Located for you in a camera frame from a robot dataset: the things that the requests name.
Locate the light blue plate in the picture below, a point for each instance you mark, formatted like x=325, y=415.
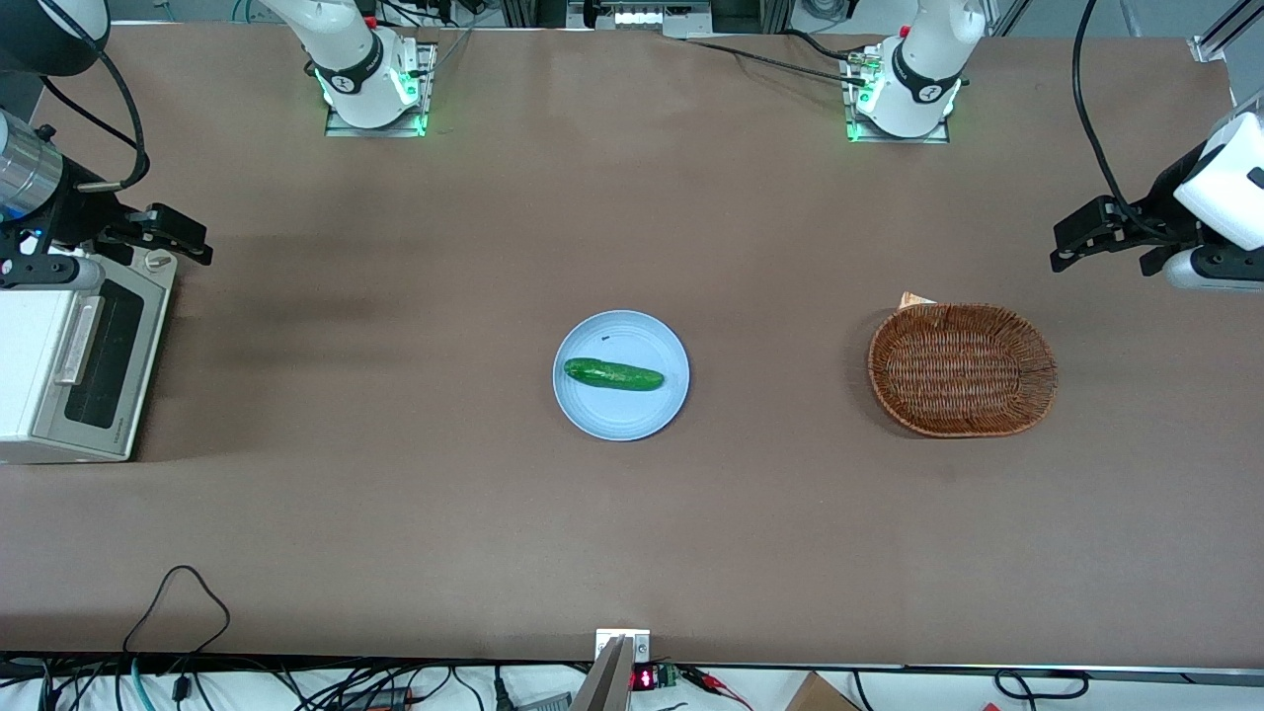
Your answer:
x=622, y=415

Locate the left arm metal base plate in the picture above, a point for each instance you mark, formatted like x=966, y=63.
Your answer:
x=943, y=136

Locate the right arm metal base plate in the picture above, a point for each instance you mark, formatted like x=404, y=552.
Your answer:
x=427, y=89

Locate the brown cardboard box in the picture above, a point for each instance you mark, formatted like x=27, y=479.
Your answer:
x=820, y=694

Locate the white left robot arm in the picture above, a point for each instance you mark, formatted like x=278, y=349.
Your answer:
x=928, y=59

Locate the orange paper basket tag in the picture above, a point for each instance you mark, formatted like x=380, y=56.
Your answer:
x=913, y=299

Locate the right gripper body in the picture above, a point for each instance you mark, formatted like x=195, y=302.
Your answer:
x=71, y=216

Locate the green cucumber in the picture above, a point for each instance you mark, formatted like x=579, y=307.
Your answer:
x=612, y=374

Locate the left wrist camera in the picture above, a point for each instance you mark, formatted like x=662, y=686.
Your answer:
x=1215, y=269

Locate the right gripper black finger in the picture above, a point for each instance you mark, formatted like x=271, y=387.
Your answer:
x=178, y=232
x=114, y=249

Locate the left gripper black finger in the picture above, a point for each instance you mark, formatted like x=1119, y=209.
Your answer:
x=1157, y=262
x=1091, y=225

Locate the aluminium frame profile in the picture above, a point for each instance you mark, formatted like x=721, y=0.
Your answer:
x=1224, y=35

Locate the silver lit device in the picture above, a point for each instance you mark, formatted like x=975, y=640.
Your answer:
x=642, y=18

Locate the cream oven knob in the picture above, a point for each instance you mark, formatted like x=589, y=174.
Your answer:
x=158, y=261

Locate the red clip leads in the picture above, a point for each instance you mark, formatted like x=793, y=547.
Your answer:
x=711, y=683

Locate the red digit display module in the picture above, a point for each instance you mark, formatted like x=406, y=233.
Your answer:
x=644, y=678

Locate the silver camera mount bracket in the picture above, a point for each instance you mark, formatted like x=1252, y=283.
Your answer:
x=612, y=671

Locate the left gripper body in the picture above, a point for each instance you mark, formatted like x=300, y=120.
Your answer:
x=1161, y=204

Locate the brown oval wicker basket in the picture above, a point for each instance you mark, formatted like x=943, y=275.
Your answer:
x=963, y=370

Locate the white toaster oven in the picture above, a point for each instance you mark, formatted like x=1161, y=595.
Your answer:
x=20, y=365

